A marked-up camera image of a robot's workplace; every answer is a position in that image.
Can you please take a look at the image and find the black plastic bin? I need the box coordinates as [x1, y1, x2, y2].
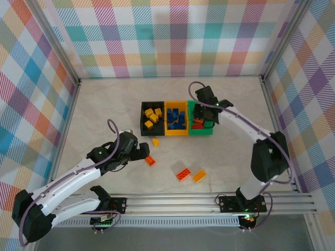
[140, 101, 166, 137]

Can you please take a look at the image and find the grey slotted cable duct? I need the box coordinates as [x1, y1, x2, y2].
[56, 218, 241, 229]

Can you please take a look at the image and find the yellow plastic bin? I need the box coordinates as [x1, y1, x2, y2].
[164, 101, 189, 137]

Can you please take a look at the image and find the aluminium front mounting rail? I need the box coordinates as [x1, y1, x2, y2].
[54, 192, 318, 218]

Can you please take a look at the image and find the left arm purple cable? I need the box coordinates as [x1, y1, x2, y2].
[18, 119, 122, 248]

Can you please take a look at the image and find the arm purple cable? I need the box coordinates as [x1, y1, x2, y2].
[188, 81, 294, 232]
[18, 119, 122, 248]

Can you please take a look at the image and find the aluminium side rail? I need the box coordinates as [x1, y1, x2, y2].
[260, 75, 302, 194]
[48, 78, 82, 184]

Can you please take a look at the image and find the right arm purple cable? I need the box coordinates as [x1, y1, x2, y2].
[188, 81, 294, 232]

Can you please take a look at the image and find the yellow long lego brick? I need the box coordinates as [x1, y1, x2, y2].
[192, 169, 207, 183]

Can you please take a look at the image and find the aluminium frame post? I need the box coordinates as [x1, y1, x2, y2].
[27, 0, 81, 87]
[261, 0, 314, 82]

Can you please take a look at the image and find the green plastic bin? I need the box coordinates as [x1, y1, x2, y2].
[187, 100, 214, 136]

